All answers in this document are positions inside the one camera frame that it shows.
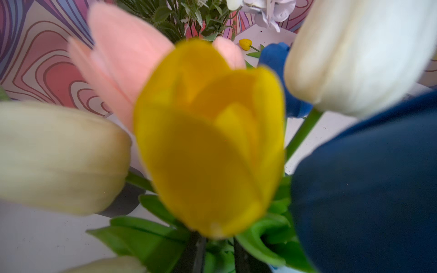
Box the tulip bunch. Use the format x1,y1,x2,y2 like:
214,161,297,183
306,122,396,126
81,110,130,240
1,1,437,273

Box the yellow tulip front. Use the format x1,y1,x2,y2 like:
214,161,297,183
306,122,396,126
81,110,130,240
239,39,260,52

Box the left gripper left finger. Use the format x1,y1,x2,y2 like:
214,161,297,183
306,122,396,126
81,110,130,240
172,232,207,273

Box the blue tulip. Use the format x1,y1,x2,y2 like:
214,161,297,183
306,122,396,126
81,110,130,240
290,91,437,273

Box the yellow and lilac bouquet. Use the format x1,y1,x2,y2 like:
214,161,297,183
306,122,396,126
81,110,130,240
116,0,297,43

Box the yellow tulip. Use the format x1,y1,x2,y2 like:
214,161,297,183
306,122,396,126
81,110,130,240
133,39,285,239
239,39,260,52

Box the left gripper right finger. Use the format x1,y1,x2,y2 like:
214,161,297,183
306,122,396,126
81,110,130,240
234,238,272,273

